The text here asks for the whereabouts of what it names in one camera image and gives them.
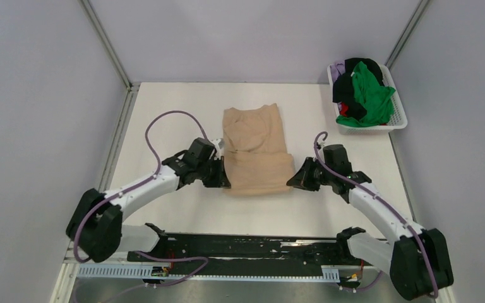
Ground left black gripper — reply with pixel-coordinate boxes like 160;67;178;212
196;155;231;187

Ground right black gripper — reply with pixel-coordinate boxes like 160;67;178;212
287;157;334;192

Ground beige t shirt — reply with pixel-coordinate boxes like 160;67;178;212
222;104;295;196

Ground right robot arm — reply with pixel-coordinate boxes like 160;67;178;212
286;145;454;300

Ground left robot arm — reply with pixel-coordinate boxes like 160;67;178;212
66;138;231;263

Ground red garment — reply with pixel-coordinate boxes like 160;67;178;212
337;102;349;117

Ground black t shirt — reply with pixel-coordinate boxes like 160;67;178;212
332;57;384;121

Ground green t shirt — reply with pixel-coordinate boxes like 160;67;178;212
336;62;396;128

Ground white plastic basket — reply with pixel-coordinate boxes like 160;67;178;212
326;57;408;135

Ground lavender t shirt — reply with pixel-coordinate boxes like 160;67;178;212
330;60;346;80

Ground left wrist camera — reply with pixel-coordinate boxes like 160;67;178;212
211;138;225;159

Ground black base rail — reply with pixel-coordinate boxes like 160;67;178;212
127;233;369;275

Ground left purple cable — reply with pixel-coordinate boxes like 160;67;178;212
72;110;210;264

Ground white slotted cable duct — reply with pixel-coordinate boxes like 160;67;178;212
76;264;340;283

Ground aluminium frame post right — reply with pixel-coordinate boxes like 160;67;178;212
385;0;432;69

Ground aluminium frame post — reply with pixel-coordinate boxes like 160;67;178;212
385;0;432;69
78;0;133;91

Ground aluminium frame post left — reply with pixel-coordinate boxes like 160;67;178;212
78;0;133;91

